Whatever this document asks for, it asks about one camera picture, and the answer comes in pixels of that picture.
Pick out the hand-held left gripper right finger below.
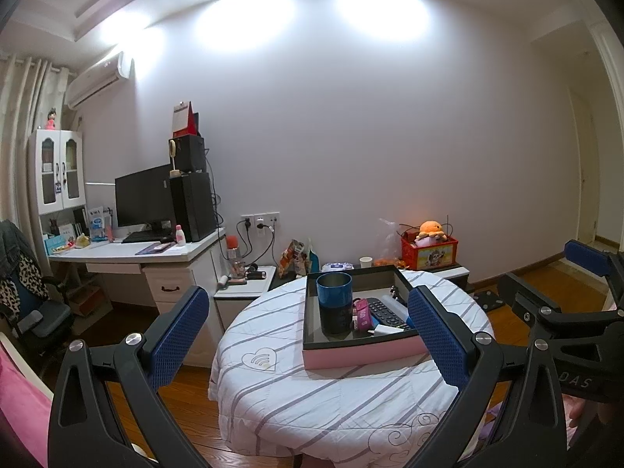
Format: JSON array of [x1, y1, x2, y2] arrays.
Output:
[[407, 285, 569, 468]]

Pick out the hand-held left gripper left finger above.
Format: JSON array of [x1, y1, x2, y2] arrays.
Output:
[[47, 285, 210, 468]]

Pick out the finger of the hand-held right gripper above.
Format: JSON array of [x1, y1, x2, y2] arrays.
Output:
[[563, 239, 624, 298], [497, 272, 624, 339]]

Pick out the white charger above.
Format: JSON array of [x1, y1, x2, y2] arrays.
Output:
[[368, 324, 408, 340]]

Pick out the black remote control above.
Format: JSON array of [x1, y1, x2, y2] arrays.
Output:
[[365, 297, 413, 332]]

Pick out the keys with magenta tag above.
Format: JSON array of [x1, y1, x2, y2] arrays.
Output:
[[352, 298, 374, 331]]

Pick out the grey box tray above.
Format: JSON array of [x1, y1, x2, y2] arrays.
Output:
[[302, 264, 430, 370]]

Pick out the blue black cup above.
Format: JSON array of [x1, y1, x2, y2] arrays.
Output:
[[316, 272, 354, 337]]

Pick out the person's right hand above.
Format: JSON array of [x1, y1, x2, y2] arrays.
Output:
[[565, 395, 603, 430]]

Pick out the white desk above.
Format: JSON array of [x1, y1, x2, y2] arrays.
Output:
[[46, 227, 226, 369]]

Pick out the black floor scale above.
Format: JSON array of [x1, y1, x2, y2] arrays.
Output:
[[472, 290, 505, 310]]

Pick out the white nightstand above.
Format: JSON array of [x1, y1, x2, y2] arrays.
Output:
[[213, 266, 278, 337]]

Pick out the red printed box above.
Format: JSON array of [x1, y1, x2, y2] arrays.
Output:
[[401, 234, 460, 270]]

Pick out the white door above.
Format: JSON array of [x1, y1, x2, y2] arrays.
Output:
[[568, 85, 598, 245]]

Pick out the purple mouse pad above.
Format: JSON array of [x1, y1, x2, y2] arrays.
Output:
[[135, 241, 179, 256]]

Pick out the red-capped water bottle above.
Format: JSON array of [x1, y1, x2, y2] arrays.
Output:
[[225, 235, 245, 278]]

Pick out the brown cardboard box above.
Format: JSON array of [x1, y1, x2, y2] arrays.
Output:
[[71, 285, 105, 317]]

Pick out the lilac printed cloth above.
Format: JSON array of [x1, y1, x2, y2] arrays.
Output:
[[480, 402, 503, 444]]

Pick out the orange plush toy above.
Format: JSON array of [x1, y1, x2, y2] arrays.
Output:
[[415, 220, 448, 247]]

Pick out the black keyboard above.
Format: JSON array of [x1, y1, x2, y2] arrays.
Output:
[[122, 230, 169, 244]]

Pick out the clear plastic bag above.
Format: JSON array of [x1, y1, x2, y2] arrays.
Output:
[[379, 217, 405, 266]]

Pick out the white striped quilt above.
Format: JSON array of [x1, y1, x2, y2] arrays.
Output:
[[209, 268, 495, 456]]

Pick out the black computer tower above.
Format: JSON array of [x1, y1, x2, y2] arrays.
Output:
[[169, 172, 218, 243]]

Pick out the black office chair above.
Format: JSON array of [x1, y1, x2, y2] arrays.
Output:
[[0, 219, 75, 358]]

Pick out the orange snack bag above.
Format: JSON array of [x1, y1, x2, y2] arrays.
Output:
[[279, 240, 305, 278]]

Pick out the blue white carton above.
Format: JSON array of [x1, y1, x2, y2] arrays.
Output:
[[89, 206, 107, 242]]

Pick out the black computer monitor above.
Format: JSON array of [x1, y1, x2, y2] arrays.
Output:
[[114, 163, 177, 235]]

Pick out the blue white snack bag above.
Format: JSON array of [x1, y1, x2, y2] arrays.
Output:
[[301, 239, 321, 275]]

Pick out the pink blanket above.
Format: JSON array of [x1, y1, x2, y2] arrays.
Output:
[[0, 346, 54, 468]]

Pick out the dark jacket leopard lining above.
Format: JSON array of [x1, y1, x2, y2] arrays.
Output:
[[0, 219, 47, 323]]

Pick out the black speaker box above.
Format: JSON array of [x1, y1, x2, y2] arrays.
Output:
[[173, 135, 206, 174]]

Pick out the white glass-door cabinet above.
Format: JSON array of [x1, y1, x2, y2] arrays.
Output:
[[27, 129, 89, 245]]

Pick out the red white calendar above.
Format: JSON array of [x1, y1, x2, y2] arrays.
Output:
[[172, 101, 200, 138]]

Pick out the white air conditioner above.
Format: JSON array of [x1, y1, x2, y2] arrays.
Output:
[[66, 51, 133, 110]]

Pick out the black power cables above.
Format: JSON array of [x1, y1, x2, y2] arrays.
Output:
[[236, 219, 278, 269]]

